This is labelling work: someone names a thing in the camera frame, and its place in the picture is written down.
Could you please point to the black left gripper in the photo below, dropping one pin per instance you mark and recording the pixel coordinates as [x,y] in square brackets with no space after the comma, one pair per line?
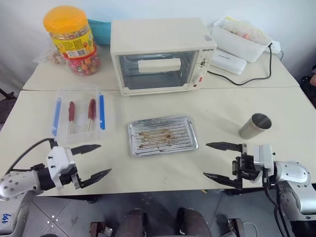
[67,178]

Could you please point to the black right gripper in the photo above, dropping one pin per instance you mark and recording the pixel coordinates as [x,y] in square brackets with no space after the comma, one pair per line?
[247,165]

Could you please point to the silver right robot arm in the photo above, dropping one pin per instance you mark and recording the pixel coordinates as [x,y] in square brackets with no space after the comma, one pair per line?
[293,172]

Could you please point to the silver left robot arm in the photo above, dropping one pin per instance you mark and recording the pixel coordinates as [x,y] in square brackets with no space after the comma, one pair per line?
[17,181]

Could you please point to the meat skewer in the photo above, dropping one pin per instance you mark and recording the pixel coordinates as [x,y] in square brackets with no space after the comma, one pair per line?
[71,111]
[91,108]

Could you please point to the clear plastic container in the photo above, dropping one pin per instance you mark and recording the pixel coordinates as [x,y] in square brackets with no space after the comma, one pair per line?
[79,133]

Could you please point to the stainless steel cup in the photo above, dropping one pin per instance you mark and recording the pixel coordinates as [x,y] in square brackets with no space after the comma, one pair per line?
[251,129]

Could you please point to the blue container latch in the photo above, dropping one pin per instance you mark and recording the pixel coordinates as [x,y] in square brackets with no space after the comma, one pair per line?
[56,116]
[102,111]

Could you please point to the brown block under table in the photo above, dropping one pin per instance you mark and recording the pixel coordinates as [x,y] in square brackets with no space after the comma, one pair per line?
[96,229]
[235,227]

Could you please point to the dark rounded shape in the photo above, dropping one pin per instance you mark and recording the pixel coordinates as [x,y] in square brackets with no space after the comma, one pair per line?
[132,222]
[193,222]

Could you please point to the metal baking tray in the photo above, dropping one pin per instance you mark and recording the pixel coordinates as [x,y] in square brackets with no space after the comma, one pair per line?
[163,135]

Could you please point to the white flat box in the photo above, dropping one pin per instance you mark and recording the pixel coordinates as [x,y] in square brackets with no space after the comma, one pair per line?
[228,61]

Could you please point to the black stand beside table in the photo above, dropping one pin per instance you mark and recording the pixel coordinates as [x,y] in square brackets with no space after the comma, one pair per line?
[6,98]

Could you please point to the clear snack bag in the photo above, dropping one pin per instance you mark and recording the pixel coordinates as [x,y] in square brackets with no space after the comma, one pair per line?
[50,56]

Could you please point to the dark equipment beside table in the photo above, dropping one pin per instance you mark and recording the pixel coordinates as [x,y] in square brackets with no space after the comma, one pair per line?
[308,84]

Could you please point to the white plastic bin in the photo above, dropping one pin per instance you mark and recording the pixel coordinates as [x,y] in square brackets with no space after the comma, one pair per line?
[237,45]

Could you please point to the candy jar with orange lid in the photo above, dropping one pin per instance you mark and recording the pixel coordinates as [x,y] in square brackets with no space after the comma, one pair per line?
[71,42]

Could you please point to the white power adapter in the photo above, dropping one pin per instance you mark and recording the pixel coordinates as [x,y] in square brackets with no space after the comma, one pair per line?
[276,46]

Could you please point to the teal plastic box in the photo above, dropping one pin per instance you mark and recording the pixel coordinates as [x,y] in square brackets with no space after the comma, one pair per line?
[101,32]

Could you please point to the clear bags of food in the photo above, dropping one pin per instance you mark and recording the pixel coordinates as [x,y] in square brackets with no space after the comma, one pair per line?
[247,30]

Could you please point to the cream toaster oven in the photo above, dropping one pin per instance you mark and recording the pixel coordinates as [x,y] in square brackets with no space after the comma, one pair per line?
[158,44]

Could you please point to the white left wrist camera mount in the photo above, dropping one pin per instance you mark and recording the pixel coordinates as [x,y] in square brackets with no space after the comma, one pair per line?
[58,158]

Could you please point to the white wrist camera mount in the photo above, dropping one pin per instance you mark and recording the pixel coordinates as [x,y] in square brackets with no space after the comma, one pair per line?
[58,158]
[263,155]

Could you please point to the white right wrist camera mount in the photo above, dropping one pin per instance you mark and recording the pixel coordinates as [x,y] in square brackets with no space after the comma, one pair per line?
[263,155]

